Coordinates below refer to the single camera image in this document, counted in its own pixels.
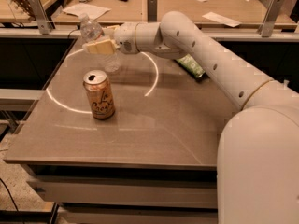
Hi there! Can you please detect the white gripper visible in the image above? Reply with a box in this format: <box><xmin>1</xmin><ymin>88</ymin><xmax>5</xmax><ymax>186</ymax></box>
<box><xmin>82</xmin><ymin>23</ymin><xmax>139</xmax><ymax>55</ymax></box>

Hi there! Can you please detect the clear plastic water bottle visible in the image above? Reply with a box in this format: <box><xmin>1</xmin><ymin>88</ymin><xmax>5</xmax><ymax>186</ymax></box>
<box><xmin>78</xmin><ymin>12</ymin><xmax>121</xmax><ymax>73</ymax></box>

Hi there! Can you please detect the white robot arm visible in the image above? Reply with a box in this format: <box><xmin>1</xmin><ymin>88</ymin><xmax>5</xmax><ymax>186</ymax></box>
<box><xmin>83</xmin><ymin>11</ymin><xmax>299</xmax><ymax>224</ymax></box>

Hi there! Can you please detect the white paper sheet left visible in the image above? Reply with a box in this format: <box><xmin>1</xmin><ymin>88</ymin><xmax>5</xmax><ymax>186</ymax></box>
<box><xmin>63</xmin><ymin>3</ymin><xmax>110</xmax><ymax>19</ymax></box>

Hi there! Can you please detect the orange LaCroix soda can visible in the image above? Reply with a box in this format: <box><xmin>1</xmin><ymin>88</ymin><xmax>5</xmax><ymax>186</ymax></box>
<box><xmin>83</xmin><ymin>70</ymin><xmax>115</xmax><ymax>119</ymax></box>

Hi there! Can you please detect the green snack bag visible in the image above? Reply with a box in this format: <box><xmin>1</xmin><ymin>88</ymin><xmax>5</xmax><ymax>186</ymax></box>
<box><xmin>176</xmin><ymin>55</ymin><xmax>205</xmax><ymax>78</ymax></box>

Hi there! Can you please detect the white drawer cabinet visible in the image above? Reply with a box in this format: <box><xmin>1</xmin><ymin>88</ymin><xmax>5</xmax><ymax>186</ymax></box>
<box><xmin>28</xmin><ymin>166</ymin><xmax>218</xmax><ymax>224</ymax></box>

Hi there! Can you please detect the middle metal bracket post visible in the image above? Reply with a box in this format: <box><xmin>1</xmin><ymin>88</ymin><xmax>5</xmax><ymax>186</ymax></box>
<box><xmin>147</xmin><ymin>0</ymin><xmax>158</xmax><ymax>22</ymax></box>

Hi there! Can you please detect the metal bracket post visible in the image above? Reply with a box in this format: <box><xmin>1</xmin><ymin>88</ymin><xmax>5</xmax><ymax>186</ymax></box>
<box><xmin>28</xmin><ymin>0</ymin><xmax>52</xmax><ymax>35</ymax></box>
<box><xmin>258</xmin><ymin>0</ymin><xmax>284</xmax><ymax>37</ymax></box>
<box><xmin>147</xmin><ymin>0</ymin><xmax>158</xmax><ymax>22</ymax></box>

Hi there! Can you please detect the left metal bracket post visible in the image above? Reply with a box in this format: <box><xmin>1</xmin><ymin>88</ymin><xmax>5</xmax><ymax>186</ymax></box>
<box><xmin>28</xmin><ymin>0</ymin><xmax>52</xmax><ymax>35</ymax></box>

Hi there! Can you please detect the right metal bracket post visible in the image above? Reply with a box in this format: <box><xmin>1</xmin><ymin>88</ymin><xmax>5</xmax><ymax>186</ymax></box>
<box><xmin>258</xmin><ymin>0</ymin><xmax>284</xmax><ymax>37</ymax></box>

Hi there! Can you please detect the black floor cable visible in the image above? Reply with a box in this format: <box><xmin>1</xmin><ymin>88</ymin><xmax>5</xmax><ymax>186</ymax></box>
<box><xmin>0</xmin><ymin>177</ymin><xmax>24</xmax><ymax>224</ymax></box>

